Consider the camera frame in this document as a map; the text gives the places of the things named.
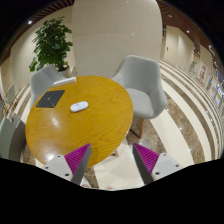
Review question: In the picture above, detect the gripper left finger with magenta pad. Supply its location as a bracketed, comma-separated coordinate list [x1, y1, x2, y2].
[43, 144, 91, 185]

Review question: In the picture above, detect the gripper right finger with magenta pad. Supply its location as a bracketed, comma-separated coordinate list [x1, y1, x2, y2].
[133, 143, 182, 185]

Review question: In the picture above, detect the white computer mouse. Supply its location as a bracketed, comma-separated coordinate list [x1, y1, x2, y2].
[70, 101, 88, 112]

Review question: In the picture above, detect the black mouse pad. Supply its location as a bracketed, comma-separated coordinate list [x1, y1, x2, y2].
[36, 90, 64, 108]

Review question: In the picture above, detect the round wooden table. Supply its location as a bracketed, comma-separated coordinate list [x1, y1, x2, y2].
[26, 76, 133, 166]

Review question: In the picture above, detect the grey chair at left edge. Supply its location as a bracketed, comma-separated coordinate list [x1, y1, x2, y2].
[0, 117, 26, 162]

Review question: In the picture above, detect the grey armchair left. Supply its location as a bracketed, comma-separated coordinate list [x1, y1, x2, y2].
[30, 65, 76, 108]

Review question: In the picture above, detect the grey armchair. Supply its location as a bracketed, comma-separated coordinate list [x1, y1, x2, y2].
[113, 55, 168, 137]
[30, 65, 76, 108]

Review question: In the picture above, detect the grey armchair right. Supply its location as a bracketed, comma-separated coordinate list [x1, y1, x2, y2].
[113, 55, 168, 137]

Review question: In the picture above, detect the white plant pot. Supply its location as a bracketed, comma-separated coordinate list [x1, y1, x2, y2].
[59, 67, 70, 78]

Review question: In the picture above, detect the green potted plant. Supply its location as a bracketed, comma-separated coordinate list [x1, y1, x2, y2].
[29, 17, 73, 72]

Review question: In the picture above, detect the red wall poster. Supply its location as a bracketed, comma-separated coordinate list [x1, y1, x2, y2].
[198, 62, 207, 84]

